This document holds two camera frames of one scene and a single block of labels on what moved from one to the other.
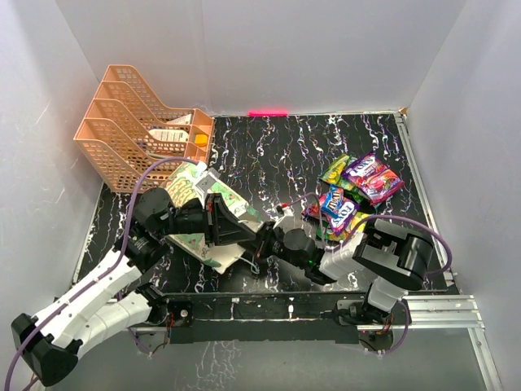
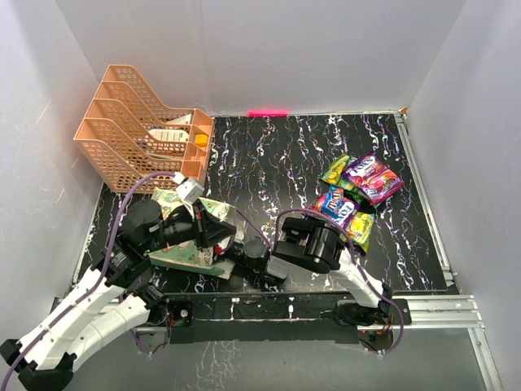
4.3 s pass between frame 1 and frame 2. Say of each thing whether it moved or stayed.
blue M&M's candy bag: stayed
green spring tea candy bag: stayed
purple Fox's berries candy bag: stayed
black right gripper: moved
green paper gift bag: moved
